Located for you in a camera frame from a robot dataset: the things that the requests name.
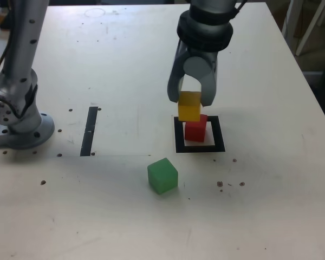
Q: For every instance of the black tape strip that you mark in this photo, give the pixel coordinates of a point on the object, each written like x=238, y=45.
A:
x=88, y=135

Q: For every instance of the black tape square outline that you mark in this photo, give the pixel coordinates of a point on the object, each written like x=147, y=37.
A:
x=200, y=149

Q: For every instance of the yellow cube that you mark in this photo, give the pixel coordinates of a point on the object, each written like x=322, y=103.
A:
x=189, y=108

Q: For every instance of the green cube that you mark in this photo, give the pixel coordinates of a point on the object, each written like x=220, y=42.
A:
x=162, y=176

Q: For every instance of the dark background object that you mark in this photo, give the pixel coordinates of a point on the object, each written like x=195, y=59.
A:
x=5, y=16

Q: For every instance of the white furniture leg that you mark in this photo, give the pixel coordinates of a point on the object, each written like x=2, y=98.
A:
x=311, y=29

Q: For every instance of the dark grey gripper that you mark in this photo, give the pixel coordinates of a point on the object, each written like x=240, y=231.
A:
x=213, y=58

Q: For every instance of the red cube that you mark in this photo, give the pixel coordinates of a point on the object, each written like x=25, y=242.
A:
x=195, y=132

